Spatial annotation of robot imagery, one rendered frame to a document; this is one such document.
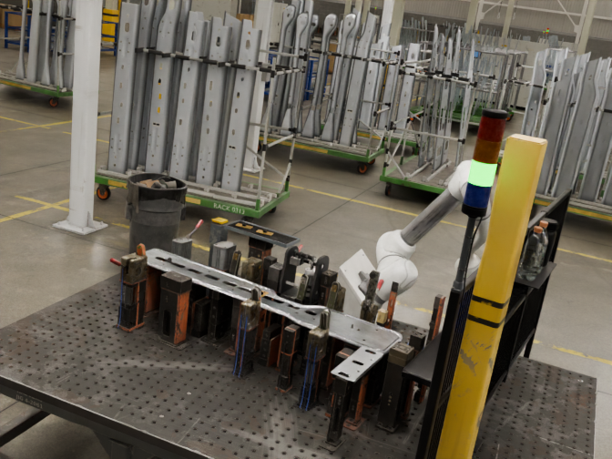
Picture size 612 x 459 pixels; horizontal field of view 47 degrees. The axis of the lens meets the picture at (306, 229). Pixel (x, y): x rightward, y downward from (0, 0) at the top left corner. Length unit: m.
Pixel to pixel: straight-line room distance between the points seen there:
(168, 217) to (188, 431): 3.30
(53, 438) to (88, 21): 3.74
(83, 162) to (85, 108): 0.48
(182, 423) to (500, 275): 1.35
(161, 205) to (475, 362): 3.93
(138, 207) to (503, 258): 4.11
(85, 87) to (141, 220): 1.37
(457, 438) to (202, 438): 0.95
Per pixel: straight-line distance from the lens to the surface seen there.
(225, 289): 3.27
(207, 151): 7.53
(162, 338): 3.41
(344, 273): 3.66
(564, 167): 9.74
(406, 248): 3.77
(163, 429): 2.82
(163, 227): 5.92
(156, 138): 7.77
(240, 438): 2.80
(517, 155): 2.12
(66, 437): 4.01
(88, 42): 6.55
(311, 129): 10.91
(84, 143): 6.69
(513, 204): 2.14
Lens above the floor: 2.29
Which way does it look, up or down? 18 degrees down
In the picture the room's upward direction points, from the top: 8 degrees clockwise
